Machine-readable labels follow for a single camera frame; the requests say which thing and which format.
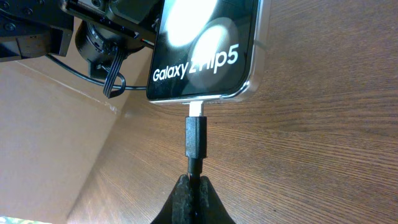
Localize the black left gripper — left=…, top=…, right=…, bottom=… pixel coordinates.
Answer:
left=60, top=0, right=162, bottom=47

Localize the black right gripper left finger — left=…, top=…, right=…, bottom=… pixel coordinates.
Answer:
left=151, top=174, right=193, bottom=224

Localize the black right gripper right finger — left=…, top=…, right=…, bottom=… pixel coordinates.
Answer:
left=197, top=176, right=235, bottom=224

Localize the black Galaxy smartphone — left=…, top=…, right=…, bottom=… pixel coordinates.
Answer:
left=146, top=0, right=272, bottom=104

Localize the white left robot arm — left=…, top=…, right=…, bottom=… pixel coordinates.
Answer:
left=1, top=0, right=163, bottom=79

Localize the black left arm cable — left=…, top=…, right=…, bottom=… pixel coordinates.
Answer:
left=45, top=46, right=147, bottom=99

